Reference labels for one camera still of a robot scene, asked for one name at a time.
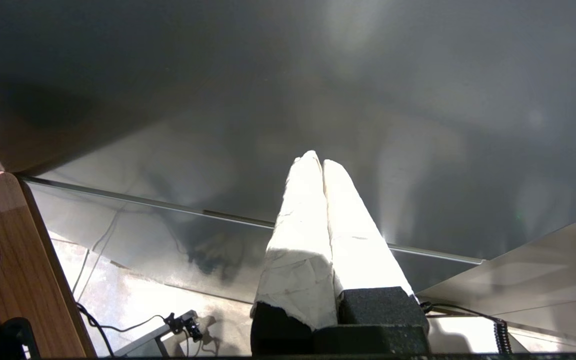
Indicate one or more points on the grey steel appliance door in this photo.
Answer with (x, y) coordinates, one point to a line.
(318, 75)

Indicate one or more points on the small black clamp device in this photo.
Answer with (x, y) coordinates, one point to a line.
(190, 325)

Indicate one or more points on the light grey cabinet front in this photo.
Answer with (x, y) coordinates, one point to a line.
(543, 280)

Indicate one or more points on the brown wooden panel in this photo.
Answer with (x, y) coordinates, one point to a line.
(23, 250)

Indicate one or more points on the grey metal bracket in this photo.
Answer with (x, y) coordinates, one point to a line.
(140, 344)

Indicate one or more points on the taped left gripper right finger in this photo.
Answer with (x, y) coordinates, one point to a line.
(363, 260)

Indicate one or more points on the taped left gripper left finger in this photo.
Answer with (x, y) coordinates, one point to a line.
(300, 260)

